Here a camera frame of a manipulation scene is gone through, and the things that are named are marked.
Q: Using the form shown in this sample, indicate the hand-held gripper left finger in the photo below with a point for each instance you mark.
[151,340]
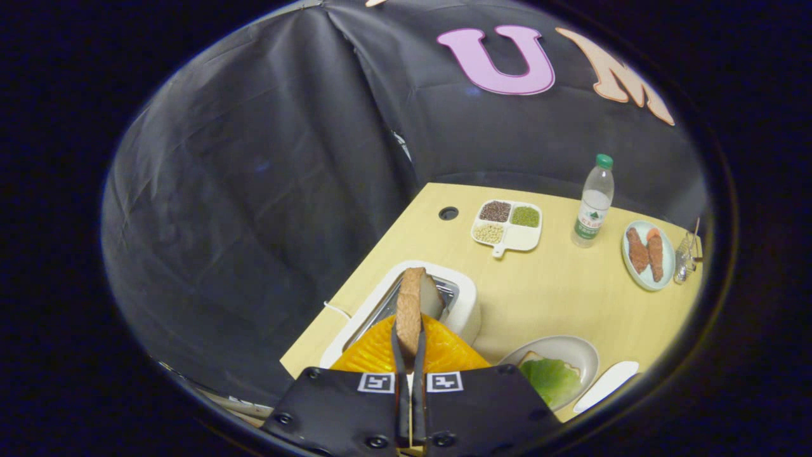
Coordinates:
[336,406]

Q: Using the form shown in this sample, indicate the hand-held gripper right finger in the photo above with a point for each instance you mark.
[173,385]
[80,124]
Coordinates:
[488,406]

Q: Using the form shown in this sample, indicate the green lettuce leaf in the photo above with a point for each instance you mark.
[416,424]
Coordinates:
[552,381]

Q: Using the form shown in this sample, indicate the toasted bread slice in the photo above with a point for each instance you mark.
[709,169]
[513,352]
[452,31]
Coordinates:
[411,304]

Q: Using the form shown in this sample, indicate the white bread slice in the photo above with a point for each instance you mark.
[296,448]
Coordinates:
[530,358]

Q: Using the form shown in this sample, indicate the beige oval plate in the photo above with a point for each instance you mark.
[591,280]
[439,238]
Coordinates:
[571,349]

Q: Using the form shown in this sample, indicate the white toaster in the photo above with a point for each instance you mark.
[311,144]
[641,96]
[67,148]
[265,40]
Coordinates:
[466,304]

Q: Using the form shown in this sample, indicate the white oval plate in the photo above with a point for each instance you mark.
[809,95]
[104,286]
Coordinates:
[609,384]

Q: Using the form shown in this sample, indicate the white divided seed tray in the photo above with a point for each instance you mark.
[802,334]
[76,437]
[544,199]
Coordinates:
[523,238]

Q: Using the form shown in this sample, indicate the pale green round plate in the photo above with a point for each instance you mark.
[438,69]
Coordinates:
[641,279]

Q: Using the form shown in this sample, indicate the brown meat piece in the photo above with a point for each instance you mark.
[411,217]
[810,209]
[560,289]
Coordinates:
[655,257]
[637,251]

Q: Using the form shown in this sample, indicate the clear green-capped water bottle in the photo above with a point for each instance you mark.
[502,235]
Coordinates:
[593,209]

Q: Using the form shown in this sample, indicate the black backdrop cloth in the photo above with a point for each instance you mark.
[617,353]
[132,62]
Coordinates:
[254,190]

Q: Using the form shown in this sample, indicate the clear glass cup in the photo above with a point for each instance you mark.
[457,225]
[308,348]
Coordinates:
[685,260]

